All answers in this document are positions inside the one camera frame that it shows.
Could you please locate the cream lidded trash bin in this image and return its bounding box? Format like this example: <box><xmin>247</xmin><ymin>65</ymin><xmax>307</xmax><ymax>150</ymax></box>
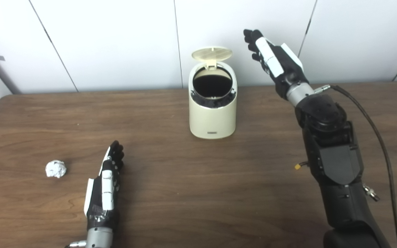
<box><xmin>189</xmin><ymin>61</ymin><xmax>237</xmax><ymax>140</ymax></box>

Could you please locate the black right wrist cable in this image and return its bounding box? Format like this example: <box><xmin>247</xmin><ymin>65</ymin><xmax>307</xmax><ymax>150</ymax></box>
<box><xmin>314</xmin><ymin>84</ymin><xmax>397</xmax><ymax>248</ymax></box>

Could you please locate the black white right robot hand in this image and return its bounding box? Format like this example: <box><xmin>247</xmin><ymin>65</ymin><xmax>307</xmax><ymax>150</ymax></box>
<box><xmin>243</xmin><ymin>29</ymin><xmax>310</xmax><ymax>100</ymax></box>

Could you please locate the white paper ball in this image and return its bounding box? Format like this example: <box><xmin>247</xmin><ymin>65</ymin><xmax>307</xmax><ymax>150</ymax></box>
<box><xmin>45</xmin><ymin>160</ymin><xmax>67</xmax><ymax>178</ymax></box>

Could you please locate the round cream bin lid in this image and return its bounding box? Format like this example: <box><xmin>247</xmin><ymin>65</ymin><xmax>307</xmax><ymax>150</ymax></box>
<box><xmin>191</xmin><ymin>46</ymin><xmax>233</xmax><ymax>71</ymax></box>

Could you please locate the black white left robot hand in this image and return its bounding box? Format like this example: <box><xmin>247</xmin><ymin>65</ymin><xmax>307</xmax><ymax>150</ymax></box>
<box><xmin>83</xmin><ymin>140</ymin><xmax>125</xmax><ymax>231</ymax></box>

